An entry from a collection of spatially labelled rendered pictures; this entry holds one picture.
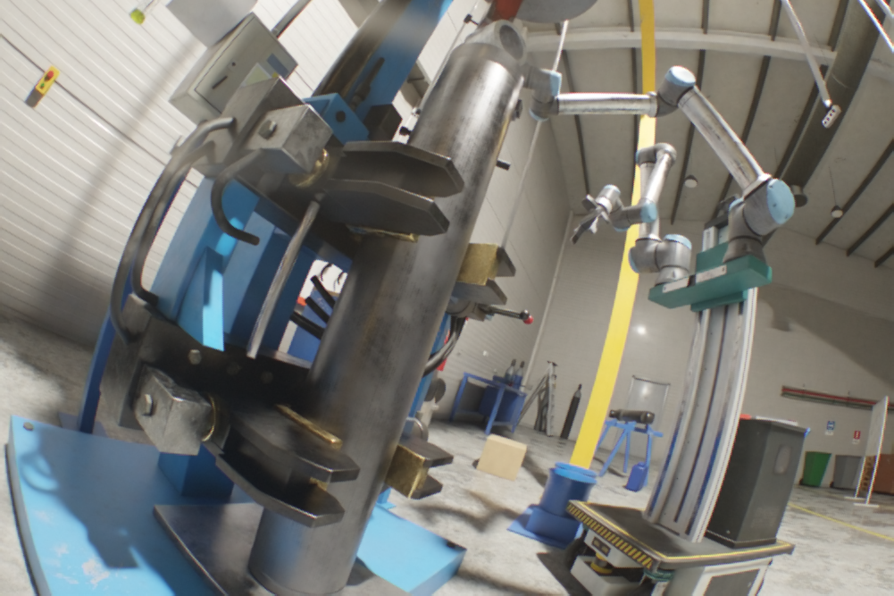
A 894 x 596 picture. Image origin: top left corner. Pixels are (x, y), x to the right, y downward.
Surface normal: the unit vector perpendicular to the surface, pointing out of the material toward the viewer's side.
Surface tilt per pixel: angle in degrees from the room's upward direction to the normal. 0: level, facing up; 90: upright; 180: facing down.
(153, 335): 90
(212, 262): 50
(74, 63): 90
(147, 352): 90
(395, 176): 90
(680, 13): 173
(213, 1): 124
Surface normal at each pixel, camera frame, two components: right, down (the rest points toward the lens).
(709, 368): -0.93, -0.36
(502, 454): -0.21, -0.36
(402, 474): -0.59, -0.43
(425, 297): 0.64, -0.01
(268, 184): 0.87, 0.17
